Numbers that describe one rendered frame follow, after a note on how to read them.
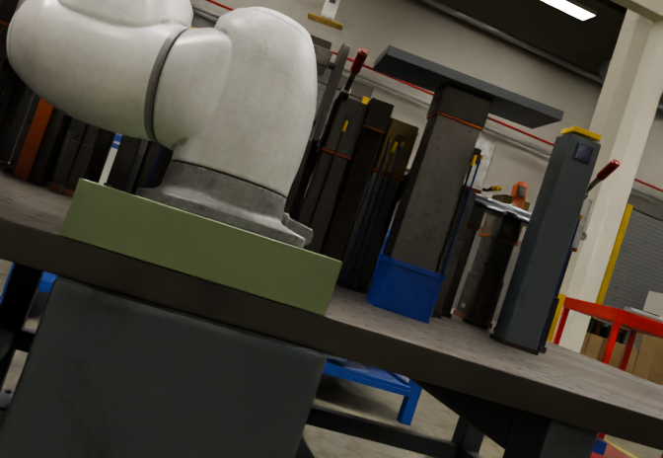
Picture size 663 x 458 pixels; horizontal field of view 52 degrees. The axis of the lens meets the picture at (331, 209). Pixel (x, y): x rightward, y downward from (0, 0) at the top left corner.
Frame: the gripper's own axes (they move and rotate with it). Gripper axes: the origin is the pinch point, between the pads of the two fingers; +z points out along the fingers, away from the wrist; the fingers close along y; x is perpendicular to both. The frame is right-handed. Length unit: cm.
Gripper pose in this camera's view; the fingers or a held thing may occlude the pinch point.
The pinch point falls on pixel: (331, 5)
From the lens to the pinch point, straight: 163.4
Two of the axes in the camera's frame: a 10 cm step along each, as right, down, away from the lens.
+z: -3.2, 9.5, -0.6
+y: -0.7, 0.4, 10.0
